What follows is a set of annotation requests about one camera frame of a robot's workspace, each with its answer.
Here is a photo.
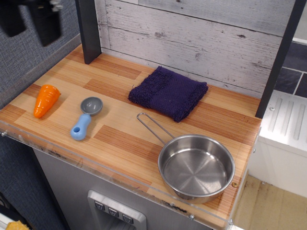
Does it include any grey dispenser button panel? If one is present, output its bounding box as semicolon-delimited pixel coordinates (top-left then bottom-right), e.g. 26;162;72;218
87;190;147;230

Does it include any dark right support post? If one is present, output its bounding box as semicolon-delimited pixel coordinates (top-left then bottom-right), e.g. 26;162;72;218
255;0;307;118

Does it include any yellow object at corner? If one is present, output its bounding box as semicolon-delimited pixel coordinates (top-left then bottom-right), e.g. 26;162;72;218
6;221;30;230

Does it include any clear acrylic edge guard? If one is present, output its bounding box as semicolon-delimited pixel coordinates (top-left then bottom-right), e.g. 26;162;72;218
0;122;234;230

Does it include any dark left support post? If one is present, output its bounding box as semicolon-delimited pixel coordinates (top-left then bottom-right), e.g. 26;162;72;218
75;0;101;64

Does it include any blue handled grey spoon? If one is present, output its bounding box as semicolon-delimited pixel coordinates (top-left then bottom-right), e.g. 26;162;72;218
70;97;103;141

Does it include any white toy sink unit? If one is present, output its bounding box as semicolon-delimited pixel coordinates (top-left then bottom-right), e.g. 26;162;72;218
248;91;307;197

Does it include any purple folded towel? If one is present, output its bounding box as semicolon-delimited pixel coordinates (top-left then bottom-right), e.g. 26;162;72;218
128;66;209;123

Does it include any dark support post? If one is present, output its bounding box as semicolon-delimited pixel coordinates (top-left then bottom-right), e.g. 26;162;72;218
255;0;307;118
75;0;101;64

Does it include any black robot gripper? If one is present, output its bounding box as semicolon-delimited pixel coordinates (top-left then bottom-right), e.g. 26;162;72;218
0;0;63;46

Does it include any stainless steel pan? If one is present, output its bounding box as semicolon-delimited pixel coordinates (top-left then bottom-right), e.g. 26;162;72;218
136;113;236;205

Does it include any orange plastic carrot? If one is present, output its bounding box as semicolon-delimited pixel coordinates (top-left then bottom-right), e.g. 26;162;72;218
33;84;61;118

